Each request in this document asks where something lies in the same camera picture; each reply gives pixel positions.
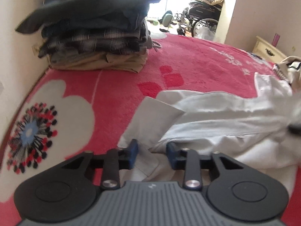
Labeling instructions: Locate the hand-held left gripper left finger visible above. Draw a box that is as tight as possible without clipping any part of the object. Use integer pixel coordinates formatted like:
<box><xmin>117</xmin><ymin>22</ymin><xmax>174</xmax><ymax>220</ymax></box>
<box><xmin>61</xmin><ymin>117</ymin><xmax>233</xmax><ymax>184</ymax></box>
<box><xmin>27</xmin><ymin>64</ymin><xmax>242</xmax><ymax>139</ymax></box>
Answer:
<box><xmin>59</xmin><ymin>139</ymin><xmax>139</xmax><ymax>191</ymax></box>

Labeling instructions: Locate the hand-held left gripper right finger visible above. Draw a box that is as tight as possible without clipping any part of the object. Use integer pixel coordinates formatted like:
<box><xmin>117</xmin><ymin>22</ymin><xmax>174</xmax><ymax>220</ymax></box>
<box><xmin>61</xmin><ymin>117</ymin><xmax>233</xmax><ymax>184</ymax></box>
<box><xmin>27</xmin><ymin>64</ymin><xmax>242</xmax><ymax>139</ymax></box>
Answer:
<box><xmin>166</xmin><ymin>142</ymin><xmax>246</xmax><ymax>191</ymax></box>

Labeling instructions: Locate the white shirt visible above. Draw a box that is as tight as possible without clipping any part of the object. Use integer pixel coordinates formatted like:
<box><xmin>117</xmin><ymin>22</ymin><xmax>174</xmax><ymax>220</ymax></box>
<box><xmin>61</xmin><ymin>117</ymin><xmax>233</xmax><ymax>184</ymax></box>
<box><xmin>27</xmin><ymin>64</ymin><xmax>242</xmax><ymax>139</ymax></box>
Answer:
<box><xmin>118</xmin><ymin>72</ymin><xmax>301</xmax><ymax>184</ymax></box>

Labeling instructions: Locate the stack of folded clothes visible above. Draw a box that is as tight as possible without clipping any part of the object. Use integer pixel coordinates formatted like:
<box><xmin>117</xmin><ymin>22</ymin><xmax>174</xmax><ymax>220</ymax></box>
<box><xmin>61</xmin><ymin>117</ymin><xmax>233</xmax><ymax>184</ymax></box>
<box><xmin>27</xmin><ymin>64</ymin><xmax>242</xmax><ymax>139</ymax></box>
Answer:
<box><xmin>15</xmin><ymin>0</ymin><xmax>165</xmax><ymax>74</ymax></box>

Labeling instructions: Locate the red floral blanket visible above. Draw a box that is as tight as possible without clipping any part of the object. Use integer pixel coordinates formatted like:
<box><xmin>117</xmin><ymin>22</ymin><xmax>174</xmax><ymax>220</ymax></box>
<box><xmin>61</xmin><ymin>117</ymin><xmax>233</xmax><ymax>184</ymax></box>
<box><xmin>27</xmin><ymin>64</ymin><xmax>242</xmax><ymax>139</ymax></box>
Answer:
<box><xmin>0</xmin><ymin>32</ymin><xmax>301</xmax><ymax>222</ymax></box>

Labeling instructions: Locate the clear plastic bag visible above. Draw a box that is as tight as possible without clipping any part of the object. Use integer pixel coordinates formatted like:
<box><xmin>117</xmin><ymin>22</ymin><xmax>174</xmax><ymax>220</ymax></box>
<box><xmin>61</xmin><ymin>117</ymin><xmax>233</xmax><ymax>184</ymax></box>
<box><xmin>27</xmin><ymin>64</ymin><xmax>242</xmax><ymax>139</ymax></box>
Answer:
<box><xmin>195</xmin><ymin>26</ymin><xmax>217</xmax><ymax>40</ymax></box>

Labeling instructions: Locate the grey round object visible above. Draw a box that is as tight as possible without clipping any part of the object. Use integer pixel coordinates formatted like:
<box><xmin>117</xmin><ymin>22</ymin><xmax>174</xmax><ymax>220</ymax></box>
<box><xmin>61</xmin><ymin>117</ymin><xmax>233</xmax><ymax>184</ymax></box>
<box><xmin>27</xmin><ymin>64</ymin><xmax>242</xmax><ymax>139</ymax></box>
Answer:
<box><xmin>162</xmin><ymin>11</ymin><xmax>174</xmax><ymax>26</ymax></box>

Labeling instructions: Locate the cream nightstand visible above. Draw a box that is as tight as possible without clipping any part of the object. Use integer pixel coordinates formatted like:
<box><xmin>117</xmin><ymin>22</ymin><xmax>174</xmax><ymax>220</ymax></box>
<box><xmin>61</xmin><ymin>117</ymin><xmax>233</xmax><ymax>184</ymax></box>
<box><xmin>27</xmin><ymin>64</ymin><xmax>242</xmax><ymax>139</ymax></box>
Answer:
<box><xmin>253</xmin><ymin>36</ymin><xmax>288</xmax><ymax>63</ymax></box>

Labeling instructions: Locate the wheelchair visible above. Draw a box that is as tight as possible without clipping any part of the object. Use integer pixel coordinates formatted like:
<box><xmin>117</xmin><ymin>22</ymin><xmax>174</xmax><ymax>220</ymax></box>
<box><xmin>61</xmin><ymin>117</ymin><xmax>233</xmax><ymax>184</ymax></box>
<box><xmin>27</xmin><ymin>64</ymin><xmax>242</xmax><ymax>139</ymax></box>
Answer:
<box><xmin>175</xmin><ymin>3</ymin><xmax>221</xmax><ymax>37</ymax></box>

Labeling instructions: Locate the cream jacket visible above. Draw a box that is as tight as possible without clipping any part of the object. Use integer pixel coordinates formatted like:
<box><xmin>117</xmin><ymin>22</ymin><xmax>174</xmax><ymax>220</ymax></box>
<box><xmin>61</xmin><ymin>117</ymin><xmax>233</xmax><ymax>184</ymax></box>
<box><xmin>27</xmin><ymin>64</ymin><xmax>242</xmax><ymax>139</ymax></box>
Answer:
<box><xmin>273</xmin><ymin>55</ymin><xmax>301</xmax><ymax>85</ymax></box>

